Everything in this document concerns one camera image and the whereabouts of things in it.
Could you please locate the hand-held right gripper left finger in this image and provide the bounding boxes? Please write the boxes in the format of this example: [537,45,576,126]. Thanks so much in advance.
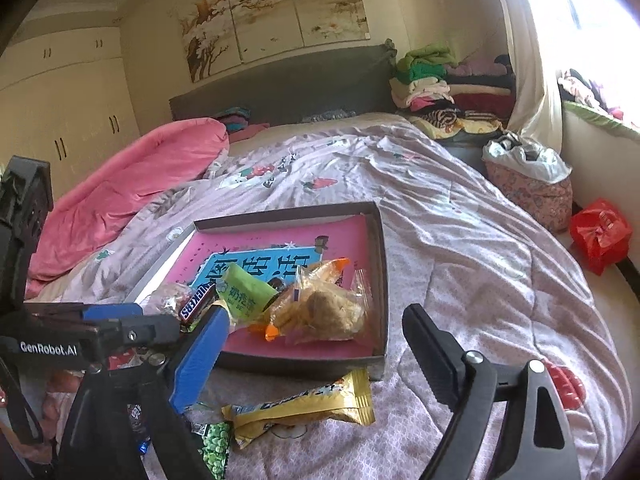
[55,302,232,480]

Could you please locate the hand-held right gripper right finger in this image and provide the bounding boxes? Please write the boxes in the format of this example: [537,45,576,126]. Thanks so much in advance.
[402,302,583,480]

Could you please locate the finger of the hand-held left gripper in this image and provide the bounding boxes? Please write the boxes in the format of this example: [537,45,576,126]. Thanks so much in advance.
[92,315,182,361]
[25,301,146,328]

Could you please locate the brown chocolate bar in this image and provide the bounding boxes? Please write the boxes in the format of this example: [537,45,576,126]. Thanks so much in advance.
[179,282,218,322]

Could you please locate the shallow dark cardboard box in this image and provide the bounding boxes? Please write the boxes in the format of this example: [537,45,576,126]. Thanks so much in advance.
[134,201,390,381]

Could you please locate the clear pastry snack packet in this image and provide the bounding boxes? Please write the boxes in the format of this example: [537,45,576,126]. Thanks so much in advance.
[270,267,373,346]

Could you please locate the orange snack packet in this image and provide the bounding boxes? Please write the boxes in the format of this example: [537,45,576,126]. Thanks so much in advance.
[265,257,351,343]

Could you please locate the clear packet reddish snack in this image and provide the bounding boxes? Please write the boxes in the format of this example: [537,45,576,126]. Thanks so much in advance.
[145,282,193,321]

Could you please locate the printed pink blanket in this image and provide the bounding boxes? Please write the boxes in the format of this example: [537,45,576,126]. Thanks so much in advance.
[25,120,633,480]

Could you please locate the green pea snack packet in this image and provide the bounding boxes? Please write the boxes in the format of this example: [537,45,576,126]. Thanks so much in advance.
[192,420,233,480]

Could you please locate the golden snack packet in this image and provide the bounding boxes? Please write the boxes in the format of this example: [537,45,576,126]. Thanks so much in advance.
[221,367,377,451]

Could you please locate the pink duvet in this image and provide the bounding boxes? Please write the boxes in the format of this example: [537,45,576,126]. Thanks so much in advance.
[25,117,231,298]

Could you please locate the floral fabric bag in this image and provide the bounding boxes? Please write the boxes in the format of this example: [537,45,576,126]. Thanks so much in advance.
[482,132,573,233]

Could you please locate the red plastic bag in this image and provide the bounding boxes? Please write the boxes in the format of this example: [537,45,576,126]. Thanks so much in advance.
[570,199,633,276]

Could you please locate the cream wardrobe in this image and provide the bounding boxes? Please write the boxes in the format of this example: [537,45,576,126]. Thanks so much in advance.
[0,20,141,206]

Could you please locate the white plastic bag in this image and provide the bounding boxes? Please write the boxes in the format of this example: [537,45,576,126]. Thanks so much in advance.
[484,135,571,181]

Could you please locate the colourful striped cloth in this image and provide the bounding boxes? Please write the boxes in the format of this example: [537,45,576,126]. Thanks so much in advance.
[215,105,271,136]

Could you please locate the pile of folded clothes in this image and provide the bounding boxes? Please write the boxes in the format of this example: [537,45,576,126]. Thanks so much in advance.
[390,44,518,141]

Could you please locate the grey bed headboard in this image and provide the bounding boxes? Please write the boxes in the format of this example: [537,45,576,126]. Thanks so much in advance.
[169,42,398,123]

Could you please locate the cream curtain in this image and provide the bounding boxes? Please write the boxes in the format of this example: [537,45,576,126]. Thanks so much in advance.
[492,0,566,133]

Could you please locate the clothes on windowsill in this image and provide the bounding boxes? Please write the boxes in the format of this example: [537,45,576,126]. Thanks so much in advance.
[557,67,640,126]

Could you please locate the wall painting of trees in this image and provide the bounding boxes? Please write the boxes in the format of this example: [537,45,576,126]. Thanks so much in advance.
[172,0,372,83]

